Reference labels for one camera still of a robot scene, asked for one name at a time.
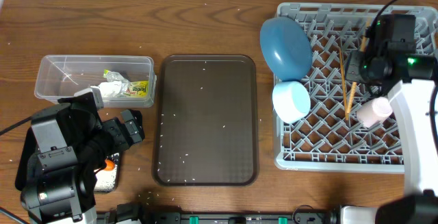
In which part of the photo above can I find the wooden chopstick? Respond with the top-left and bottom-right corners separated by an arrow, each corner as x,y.
339,47 -> 349,121
344,18 -> 371,120

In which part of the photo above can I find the orange carrot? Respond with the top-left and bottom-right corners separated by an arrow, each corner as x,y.
103,159 -> 116,171

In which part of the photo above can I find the white rice pile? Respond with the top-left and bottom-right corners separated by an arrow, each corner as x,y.
94,153 -> 120,194

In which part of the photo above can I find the white tissue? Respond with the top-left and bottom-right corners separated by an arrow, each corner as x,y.
98,81 -> 130,98

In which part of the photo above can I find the pink cup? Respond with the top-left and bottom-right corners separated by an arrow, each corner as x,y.
356,97 -> 393,128

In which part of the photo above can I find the yellow foil snack wrapper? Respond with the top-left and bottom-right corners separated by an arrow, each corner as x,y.
103,69 -> 150,99

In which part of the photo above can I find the blue plate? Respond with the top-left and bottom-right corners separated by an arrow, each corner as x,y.
259,16 -> 312,82

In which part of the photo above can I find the light blue bowl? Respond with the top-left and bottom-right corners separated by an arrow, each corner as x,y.
272,82 -> 311,123

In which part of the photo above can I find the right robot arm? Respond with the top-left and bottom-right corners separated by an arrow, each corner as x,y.
335,14 -> 437,223

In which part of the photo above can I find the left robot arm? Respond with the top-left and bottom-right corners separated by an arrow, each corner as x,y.
20,90 -> 144,223

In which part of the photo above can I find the grey dishwasher rack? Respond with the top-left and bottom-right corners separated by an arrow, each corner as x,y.
273,3 -> 437,174

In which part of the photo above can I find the black waste tray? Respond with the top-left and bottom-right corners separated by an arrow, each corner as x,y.
14,128 -> 121,190

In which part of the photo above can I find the clear plastic bin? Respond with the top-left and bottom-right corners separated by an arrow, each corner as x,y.
34,55 -> 156,108

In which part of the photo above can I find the brown serving tray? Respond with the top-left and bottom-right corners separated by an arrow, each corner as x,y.
152,55 -> 259,186

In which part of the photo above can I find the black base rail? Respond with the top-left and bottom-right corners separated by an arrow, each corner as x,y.
95,201 -> 409,224

